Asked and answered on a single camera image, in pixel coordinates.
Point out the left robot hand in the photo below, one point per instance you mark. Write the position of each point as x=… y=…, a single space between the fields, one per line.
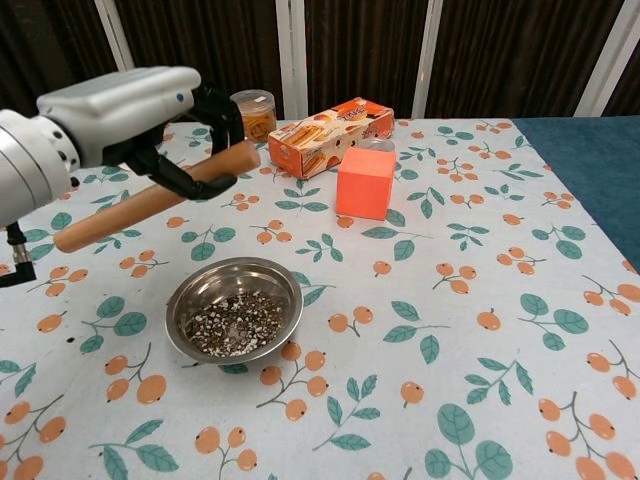
x=125 y=110

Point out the wooden stick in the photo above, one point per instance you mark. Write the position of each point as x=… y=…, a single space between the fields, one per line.
x=100 y=227

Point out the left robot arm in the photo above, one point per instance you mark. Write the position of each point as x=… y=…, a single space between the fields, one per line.
x=25 y=160

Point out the steel bowl with granules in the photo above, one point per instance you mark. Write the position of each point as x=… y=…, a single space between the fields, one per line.
x=235 y=310

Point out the clear plastic snack jar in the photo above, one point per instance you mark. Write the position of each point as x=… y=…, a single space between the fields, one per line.
x=260 y=120

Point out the orange biscuit box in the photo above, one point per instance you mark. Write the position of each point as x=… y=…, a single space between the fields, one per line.
x=320 y=145

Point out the orange cube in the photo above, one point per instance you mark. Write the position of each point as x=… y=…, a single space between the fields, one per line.
x=365 y=185

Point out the small round clear tin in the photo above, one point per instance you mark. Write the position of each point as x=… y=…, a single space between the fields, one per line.
x=380 y=145

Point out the floral fruit print tablecloth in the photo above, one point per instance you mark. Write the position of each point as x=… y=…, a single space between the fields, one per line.
x=400 y=325

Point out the blue table cover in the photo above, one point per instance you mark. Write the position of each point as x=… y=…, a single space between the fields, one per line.
x=595 y=165

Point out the white partition post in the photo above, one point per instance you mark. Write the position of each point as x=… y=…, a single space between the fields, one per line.
x=426 y=55
x=615 y=55
x=291 y=55
x=114 y=35

